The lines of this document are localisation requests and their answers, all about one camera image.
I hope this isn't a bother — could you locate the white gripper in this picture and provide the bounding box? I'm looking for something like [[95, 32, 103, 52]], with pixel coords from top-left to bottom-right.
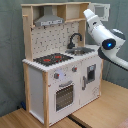
[[83, 9, 101, 30]]

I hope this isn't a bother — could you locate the white cabinet door with dispenser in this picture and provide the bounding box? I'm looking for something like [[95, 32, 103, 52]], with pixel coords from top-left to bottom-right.
[[80, 56, 102, 105]]

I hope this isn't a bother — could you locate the grey toy range hood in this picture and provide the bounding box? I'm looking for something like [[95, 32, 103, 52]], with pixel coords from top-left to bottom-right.
[[35, 6, 64, 27]]

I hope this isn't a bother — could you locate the black toy stovetop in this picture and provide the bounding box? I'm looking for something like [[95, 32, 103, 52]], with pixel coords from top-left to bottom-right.
[[34, 53, 71, 66]]

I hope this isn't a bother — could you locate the red left oven knob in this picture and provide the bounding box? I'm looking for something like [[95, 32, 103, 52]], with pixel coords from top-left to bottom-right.
[[54, 73, 60, 79]]

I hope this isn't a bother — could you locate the wooden toy kitchen unit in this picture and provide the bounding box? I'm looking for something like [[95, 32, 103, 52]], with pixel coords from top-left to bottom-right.
[[22, 2, 98, 128]]

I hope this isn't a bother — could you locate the metal toy sink basin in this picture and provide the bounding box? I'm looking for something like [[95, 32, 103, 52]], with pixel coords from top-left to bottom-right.
[[66, 47, 94, 56]]

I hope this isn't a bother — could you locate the white toy oven door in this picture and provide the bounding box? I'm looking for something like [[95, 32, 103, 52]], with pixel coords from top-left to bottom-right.
[[48, 77, 82, 125]]

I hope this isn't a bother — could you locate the red right oven knob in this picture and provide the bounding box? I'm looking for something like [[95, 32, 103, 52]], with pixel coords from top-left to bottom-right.
[[71, 65, 79, 73]]

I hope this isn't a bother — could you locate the red oven knob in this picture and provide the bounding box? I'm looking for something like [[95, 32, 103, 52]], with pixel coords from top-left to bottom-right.
[[71, 65, 79, 73], [54, 73, 60, 79]]

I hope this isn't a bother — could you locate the white toy microwave door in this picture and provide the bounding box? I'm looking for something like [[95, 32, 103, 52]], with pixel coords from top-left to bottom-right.
[[89, 3, 110, 21]]

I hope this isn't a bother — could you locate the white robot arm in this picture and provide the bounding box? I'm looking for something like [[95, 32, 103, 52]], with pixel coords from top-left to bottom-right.
[[83, 9, 128, 70]]

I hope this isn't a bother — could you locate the black toy faucet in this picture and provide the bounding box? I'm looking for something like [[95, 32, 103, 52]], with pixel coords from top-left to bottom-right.
[[67, 32, 83, 50]]

